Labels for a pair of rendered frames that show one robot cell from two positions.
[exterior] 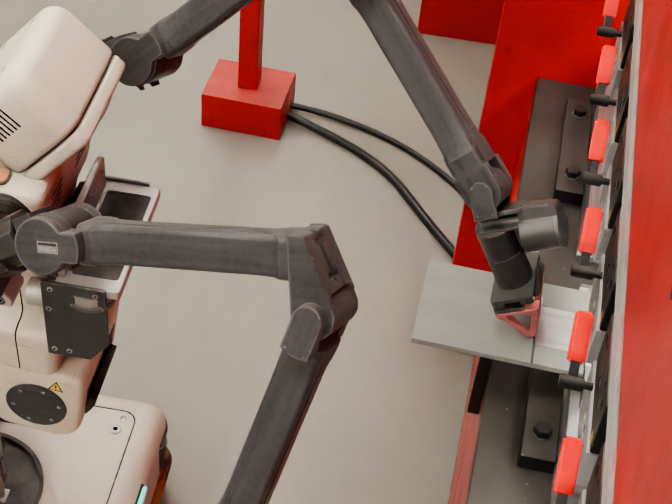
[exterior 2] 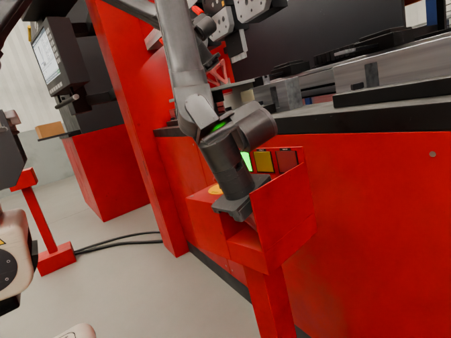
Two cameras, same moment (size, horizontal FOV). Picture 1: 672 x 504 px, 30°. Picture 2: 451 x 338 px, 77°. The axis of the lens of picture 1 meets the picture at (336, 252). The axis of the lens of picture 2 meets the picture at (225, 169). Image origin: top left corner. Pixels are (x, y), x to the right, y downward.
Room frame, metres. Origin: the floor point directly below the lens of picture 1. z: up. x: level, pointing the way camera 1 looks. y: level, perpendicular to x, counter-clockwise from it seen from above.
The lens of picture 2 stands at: (0.52, 0.36, 0.96)
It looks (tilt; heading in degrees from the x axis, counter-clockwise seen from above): 14 degrees down; 324
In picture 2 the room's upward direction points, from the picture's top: 14 degrees counter-clockwise
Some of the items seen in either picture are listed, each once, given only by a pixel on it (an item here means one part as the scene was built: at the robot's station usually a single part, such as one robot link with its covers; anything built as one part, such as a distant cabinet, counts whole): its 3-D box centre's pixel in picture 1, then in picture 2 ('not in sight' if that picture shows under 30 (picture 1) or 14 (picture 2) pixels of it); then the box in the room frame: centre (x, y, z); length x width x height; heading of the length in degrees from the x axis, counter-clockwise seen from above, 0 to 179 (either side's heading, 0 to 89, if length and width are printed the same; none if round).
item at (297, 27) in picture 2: not in sight; (290, 49); (1.51, -0.96, 1.12); 1.13 x 0.02 x 0.44; 172
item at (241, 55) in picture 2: not in sight; (236, 47); (1.34, -0.42, 1.13); 0.10 x 0.02 x 0.10; 172
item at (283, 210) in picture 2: not in sight; (246, 201); (0.94, 0.02, 0.75); 0.20 x 0.16 x 0.18; 3
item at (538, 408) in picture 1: (545, 391); (243, 113); (1.31, -0.36, 0.89); 0.30 x 0.05 x 0.03; 172
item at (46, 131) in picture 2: not in sight; (51, 131); (3.81, -0.07, 1.05); 0.30 x 0.28 x 0.14; 176
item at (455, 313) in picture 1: (503, 316); (211, 90); (1.36, -0.27, 1.00); 0.26 x 0.18 x 0.01; 82
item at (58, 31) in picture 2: not in sight; (58, 60); (2.58, -0.09, 1.42); 0.45 x 0.12 x 0.36; 6
